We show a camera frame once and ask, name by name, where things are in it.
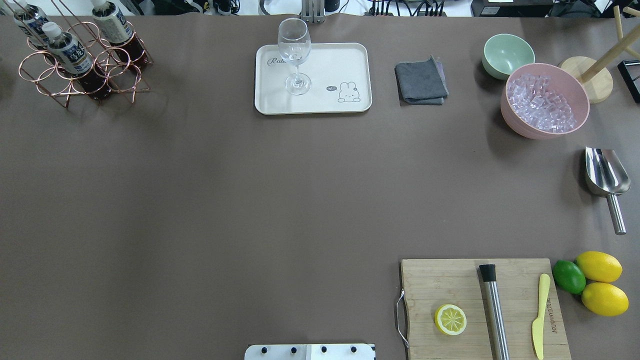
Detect black metal glass holder tray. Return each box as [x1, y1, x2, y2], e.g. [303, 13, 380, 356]
[617, 60, 640, 104]

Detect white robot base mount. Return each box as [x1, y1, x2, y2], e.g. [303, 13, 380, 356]
[244, 342, 377, 360]

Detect bamboo cutting board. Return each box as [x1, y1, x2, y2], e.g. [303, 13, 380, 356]
[400, 259, 552, 360]

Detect yellow lemon lower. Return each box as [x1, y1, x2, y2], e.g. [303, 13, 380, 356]
[581, 282, 629, 317]

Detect tea bottle basket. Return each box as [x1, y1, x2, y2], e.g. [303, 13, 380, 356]
[8, 0, 50, 51]
[42, 22, 112, 100]

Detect half lemon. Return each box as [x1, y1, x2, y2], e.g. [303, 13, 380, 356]
[434, 304, 467, 336]

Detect cream rabbit tray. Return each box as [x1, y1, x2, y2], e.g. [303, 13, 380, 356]
[254, 42, 373, 116]

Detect grey folded cloth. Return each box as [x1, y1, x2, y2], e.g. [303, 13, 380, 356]
[394, 56, 450, 106]

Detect aluminium frame post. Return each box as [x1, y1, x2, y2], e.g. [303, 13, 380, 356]
[300, 0, 326, 24]

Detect yellow lemon upper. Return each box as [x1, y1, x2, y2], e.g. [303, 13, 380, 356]
[574, 251, 623, 283]

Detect steel ice scoop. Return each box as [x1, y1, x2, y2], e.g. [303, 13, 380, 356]
[585, 146, 631, 235]

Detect copper wire bottle basket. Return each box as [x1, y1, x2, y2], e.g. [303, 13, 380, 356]
[3, 0, 153, 108]

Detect tea bottle middle basket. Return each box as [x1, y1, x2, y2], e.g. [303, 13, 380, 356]
[42, 22, 112, 100]

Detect green lime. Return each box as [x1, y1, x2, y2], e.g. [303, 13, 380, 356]
[551, 260, 586, 295]

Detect clear ice cubes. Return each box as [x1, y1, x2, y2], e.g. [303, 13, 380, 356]
[506, 73, 578, 133]

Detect tea bottle far basket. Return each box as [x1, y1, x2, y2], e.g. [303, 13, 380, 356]
[8, 0, 50, 51]

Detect yellow plastic knife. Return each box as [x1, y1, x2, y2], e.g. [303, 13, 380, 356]
[531, 273, 551, 360]

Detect clear wine glass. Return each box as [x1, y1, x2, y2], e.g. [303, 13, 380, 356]
[278, 17, 312, 96]

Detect yellow lemon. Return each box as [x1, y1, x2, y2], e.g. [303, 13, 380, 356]
[574, 251, 623, 283]
[581, 282, 629, 317]

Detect pink bowl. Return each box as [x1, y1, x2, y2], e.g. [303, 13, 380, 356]
[500, 63, 590, 140]

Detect steel muddler black tip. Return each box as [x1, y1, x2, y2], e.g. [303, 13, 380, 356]
[478, 264, 511, 360]

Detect wooden cup rack stand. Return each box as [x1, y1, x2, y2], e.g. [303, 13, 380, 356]
[558, 6, 640, 104]

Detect tea bottle white cap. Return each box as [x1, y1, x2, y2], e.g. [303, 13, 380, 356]
[91, 0, 149, 69]

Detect green bowl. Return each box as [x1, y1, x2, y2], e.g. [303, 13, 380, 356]
[482, 33, 536, 80]

